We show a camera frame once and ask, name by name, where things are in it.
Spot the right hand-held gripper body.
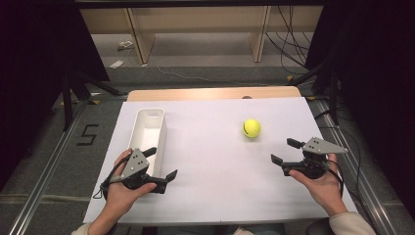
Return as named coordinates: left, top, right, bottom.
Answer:
left=282, top=136, right=349, bottom=180

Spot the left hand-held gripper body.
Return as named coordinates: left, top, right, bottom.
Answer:
left=120, top=148, right=168, bottom=194

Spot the white plastic bin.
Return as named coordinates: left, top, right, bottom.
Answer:
left=127, top=108, right=168, bottom=180

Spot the yellow tennis ball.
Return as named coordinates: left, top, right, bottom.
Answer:
left=242, top=118, right=262, bottom=139

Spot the person's left hand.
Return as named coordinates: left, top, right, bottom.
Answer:
left=105, top=148, right=158, bottom=209

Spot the person's right hand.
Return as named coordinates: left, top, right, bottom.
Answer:
left=288, top=154, right=348, bottom=217

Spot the black metal stand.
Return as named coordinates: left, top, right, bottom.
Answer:
left=61, top=70, right=129, bottom=132
left=288, top=62, right=341, bottom=126

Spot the light wooden table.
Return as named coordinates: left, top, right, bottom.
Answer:
left=126, top=85, right=302, bottom=103

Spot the black curtain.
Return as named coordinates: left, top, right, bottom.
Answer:
left=305, top=0, right=415, bottom=212
left=0, top=0, right=111, bottom=192

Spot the small white floor item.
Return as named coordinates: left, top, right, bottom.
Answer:
left=116, top=40, right=135, bottom=52

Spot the light wooden desk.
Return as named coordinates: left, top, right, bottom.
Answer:
left=79, top=4, right=325, bottom=66

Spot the right hand-held gripper cable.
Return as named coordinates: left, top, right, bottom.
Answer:
left=326, top=159, right=346, bottom=198

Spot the hand-held gripper cable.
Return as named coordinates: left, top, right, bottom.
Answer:
left=326, top=159, right=346, bottom=198
left=92, top=156, right=131, bottom=200

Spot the left hand-held gripper cable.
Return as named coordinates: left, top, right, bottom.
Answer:
left=92, top=156, right=131, bottom=200

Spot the metal floor rail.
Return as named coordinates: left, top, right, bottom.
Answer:
left=8, top=101, right=90, bottom=235
left=312, top=97, right=399, bottom=235

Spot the thin white cable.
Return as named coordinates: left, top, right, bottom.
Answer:
left=156, top=66, right=269, bottom=88

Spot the bundle of black cables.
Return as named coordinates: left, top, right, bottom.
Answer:
left=264, top=4, right=312, bottom=76

